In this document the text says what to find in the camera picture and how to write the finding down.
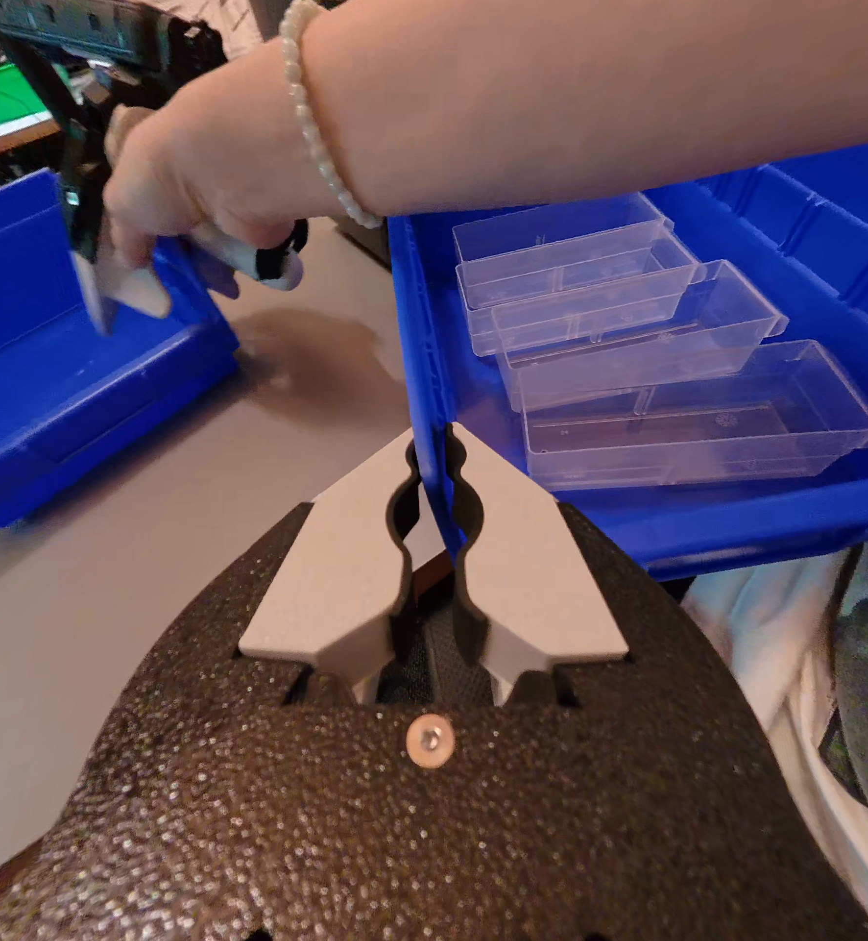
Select clear plastic drawer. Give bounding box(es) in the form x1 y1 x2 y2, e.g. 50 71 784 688
491 259 789 413
521 340 868 492
452 193 676 269
456 239 710 357

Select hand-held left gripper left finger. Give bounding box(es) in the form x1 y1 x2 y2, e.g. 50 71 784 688
237 428 426 705

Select large blue storage bin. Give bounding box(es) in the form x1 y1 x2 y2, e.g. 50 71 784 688
386 136 868 582

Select small blue storage bin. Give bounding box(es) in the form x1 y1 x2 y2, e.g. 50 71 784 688
0 168 241 529

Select person's white printed shirt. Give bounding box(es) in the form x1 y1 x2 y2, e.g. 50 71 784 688
680 540 868 941

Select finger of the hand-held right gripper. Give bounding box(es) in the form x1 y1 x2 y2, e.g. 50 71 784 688
70 250 117 337
107 261 173 322

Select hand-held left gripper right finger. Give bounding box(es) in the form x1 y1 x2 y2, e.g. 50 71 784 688
443 421 630 707

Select person's right forearm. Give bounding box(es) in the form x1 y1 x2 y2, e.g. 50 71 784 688
302 0 868 219

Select green box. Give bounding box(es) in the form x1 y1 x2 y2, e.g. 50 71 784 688
0 62 50 127

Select white bead bracelet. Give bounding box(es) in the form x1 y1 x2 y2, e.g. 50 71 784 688
278 0 384 230

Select person's right hand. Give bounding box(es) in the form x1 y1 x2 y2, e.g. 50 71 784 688
102 40 354 300

